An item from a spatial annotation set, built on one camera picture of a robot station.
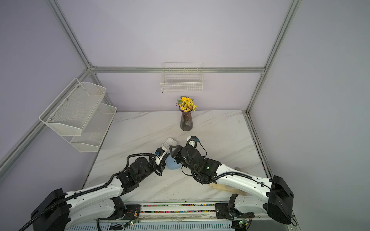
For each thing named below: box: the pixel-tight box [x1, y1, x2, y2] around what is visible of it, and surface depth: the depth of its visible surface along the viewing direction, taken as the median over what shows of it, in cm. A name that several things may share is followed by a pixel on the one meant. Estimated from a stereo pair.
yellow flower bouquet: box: [175, 96, 198, 113], surface depth 94 cm
